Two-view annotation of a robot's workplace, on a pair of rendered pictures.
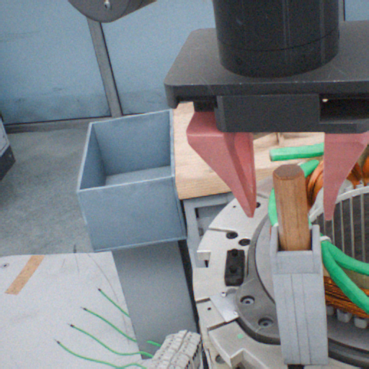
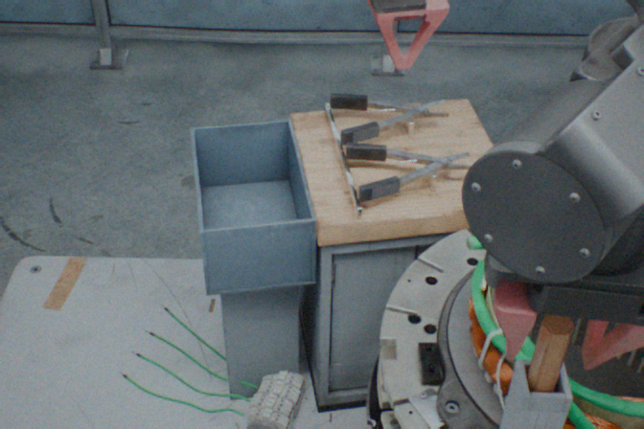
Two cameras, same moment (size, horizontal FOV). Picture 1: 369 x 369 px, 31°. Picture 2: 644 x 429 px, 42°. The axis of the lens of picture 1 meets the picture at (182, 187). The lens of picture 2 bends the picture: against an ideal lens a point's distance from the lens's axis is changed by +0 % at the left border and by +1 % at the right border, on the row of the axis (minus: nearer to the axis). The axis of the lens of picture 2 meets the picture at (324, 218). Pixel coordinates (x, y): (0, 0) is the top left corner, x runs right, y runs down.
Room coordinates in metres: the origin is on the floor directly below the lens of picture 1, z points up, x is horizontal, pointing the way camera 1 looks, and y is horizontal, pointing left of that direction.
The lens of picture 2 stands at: (0.04, 0.15, 1.58)
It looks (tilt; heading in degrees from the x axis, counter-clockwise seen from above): 41 degrees down; 345
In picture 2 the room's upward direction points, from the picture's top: 1 degrees clockwise
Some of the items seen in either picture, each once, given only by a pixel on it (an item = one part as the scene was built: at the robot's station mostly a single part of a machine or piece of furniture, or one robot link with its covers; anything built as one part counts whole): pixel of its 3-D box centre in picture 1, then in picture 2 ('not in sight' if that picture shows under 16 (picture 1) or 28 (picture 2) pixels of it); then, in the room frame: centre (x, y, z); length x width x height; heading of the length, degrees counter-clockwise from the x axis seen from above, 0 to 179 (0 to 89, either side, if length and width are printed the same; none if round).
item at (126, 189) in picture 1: (151, 243); (254, 272); (0.70, 0.05, 0.92); 0.17 x 0.11 x 0.28; 176
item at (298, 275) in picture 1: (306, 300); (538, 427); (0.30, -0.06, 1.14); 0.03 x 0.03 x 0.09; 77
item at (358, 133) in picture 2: not in sight; (359, 133); (0.70, -0.06, 1.09); 0.04 x 0.01 x 0.02; 101
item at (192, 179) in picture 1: (259, 134); (400, 166); (0.68, -0.10, 1.05); 0.20 x 0.19 x 0.02; 86
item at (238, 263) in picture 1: (234, 264); (429, 361); (0.40, -0.03, 1.10); 0.03 x 0.01 x 0.01; 167
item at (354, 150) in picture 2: not in sight; (366, 151); (0.67, -0.06, 1.09); 0.04 x 0.01 x 0.02; 71
